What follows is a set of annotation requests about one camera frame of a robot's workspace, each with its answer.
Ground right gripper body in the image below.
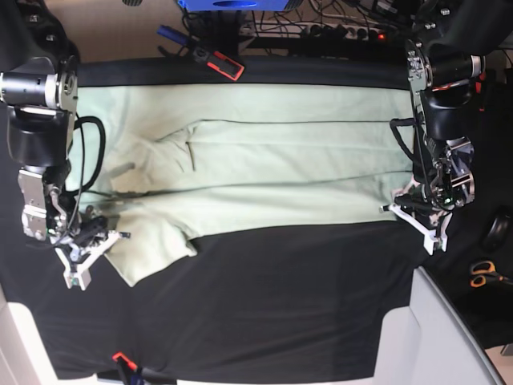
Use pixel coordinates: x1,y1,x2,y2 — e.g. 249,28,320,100
19,168,131,290

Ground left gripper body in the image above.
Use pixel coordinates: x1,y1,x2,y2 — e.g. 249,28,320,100
380,137,475,255

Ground light green T-shirt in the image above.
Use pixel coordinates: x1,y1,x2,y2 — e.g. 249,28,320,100
67,84,412,286

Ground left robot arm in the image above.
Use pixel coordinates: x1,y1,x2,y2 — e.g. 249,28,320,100
382,1,512,254

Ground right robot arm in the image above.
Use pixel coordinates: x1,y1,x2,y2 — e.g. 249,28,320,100
1,1,131,290

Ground black tape roll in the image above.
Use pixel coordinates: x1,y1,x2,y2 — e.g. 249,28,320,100
482,213,512,253

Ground red black side clamp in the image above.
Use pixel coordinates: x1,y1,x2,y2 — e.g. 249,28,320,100
475,71,487,112

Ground white chair armrest left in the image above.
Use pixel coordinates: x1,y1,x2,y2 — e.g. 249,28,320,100
1,290,58,385

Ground white chair armrest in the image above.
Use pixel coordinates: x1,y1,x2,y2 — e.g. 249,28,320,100
1,290,58,385
373,267,504,384

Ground white chair armrest right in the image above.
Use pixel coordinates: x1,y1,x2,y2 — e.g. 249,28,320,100
373,267,504,384

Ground blue red bottom clamp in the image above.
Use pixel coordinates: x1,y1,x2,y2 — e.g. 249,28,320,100
111,351,177,385

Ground black table cloth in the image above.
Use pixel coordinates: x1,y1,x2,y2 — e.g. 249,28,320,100
0,54,513,382

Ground blue red bar clamp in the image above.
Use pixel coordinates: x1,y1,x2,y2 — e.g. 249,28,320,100
156,25,244,81

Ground blue plastic box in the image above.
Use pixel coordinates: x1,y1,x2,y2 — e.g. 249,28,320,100
178,0,303,11

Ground orange handled scissors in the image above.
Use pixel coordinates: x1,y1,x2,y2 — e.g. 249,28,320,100
470,260,512,289

